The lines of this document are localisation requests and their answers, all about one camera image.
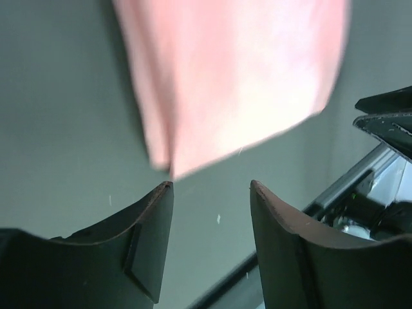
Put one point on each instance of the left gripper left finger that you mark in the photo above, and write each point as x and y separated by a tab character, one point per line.
115	263

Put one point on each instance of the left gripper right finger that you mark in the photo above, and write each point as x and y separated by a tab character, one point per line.
304	263

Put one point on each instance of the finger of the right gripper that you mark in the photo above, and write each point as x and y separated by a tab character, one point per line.
390	102
392	129

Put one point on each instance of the salmon pink t-shirt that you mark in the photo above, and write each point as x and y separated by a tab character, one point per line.
213	78

